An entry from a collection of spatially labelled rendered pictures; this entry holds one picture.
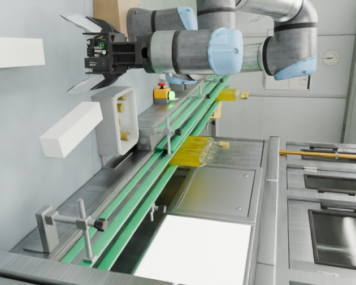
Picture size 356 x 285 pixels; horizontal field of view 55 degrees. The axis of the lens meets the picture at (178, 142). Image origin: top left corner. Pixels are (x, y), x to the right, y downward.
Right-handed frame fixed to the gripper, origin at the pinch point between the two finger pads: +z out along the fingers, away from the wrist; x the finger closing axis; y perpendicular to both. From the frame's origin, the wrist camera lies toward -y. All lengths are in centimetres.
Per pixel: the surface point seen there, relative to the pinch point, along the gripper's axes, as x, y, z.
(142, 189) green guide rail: 44, -37, 0
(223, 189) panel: 56, -75, -21
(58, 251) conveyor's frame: 46.5, -0.9, 7.4
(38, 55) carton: -0.1, -9.5, 14.0
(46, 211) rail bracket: 35.6, -0.3, 9.0
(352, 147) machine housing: 51, -144, -83
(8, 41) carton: -2.8, -0.3, 13.9
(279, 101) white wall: 91, -675, -44
